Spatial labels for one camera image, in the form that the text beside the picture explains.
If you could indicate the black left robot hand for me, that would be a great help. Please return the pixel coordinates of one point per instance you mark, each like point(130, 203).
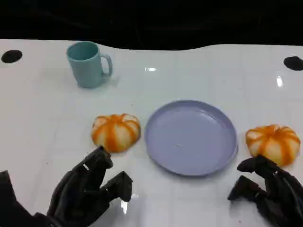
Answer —
point(78, 194)

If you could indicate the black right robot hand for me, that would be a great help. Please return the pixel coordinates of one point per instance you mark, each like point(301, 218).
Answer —
point(281, 196)

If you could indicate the orange white toy bread roll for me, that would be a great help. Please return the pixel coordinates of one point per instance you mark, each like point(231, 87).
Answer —
point(116, 132)
point(272, 144)

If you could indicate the lilac plate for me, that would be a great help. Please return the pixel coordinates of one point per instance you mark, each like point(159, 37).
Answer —
point(189, 139)

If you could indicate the pale green mug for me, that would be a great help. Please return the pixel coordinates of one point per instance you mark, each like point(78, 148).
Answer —
point(86, 71)

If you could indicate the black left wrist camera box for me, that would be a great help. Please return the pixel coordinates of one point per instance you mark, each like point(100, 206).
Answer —
point(9, 203)

